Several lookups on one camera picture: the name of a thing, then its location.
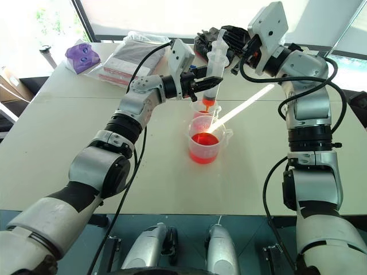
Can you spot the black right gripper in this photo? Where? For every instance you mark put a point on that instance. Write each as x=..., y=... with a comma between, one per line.
x=252, y=51

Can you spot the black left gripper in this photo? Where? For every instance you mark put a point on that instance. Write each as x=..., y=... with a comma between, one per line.
x=187, y=83

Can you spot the clear plastic syringe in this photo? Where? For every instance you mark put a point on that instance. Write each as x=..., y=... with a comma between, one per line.
x=215, y=64

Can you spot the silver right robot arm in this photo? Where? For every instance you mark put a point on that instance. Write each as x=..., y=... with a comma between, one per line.
x=312, y=137

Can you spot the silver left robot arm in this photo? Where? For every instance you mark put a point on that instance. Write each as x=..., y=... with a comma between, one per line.
x=91, y=169

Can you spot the small clear measuring cup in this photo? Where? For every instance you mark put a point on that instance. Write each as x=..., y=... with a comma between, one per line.
x=198, y=110

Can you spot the large clear measuring cup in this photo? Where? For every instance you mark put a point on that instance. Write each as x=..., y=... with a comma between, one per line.
x=205, y=143

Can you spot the black crumpled bag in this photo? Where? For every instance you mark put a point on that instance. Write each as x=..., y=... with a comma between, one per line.
x=205, y=43

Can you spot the clear bag with grey cloth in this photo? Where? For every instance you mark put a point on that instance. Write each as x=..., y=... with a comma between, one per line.
x=129, y=60

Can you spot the white tumbler with black lid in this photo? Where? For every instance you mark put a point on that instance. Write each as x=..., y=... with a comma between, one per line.
x=48, y=55

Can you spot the silver robot right leg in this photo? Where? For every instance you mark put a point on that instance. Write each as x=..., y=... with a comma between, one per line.
x=222, y=252

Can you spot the silver robot leg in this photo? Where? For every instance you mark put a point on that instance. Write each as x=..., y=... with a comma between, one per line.
x=222, y=252
x=149, y=249

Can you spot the silver robot left leg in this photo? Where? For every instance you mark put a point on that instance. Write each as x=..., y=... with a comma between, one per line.
x=149, y=249

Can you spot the brown cardboard box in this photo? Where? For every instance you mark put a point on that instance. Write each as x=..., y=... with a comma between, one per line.
x=11, y=86

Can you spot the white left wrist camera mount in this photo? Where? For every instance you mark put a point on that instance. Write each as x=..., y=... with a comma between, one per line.
x=180, y=58

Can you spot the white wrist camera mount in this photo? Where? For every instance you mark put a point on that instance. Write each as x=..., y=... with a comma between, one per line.
x=268, y=37
x=180, y=58

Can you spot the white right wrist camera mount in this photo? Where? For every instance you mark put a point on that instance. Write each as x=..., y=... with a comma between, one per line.
x=268, y=37

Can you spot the dark window frame post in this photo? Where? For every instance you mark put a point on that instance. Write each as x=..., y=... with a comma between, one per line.
x=86, y=20

